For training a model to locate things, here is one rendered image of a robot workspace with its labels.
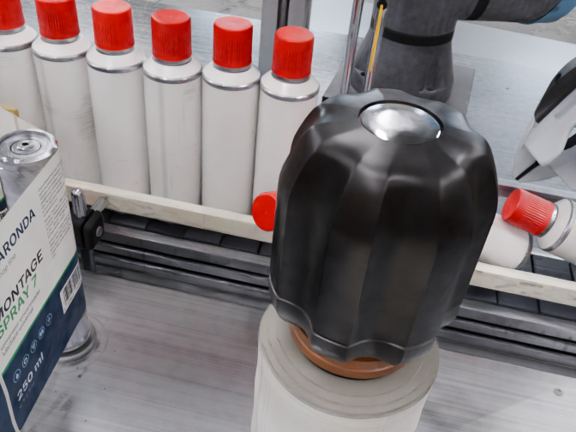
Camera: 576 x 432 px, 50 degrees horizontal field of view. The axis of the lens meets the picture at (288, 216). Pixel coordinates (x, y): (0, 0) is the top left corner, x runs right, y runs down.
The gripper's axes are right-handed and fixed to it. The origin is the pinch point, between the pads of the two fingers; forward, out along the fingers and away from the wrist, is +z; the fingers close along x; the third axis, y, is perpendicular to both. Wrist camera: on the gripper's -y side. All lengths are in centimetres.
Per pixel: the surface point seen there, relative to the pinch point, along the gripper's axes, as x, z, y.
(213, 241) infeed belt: -16.8, 24.0, 4.5
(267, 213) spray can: -16.0, 13.5, 9.2
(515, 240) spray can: 4.7, 5.7, 1.4
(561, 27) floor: 123, 46, -335
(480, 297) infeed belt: 5.6, 11.0, 4.4
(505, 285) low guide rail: 5.8, 8.1, 4.8
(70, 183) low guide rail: -31.1, 28.2, 4.5
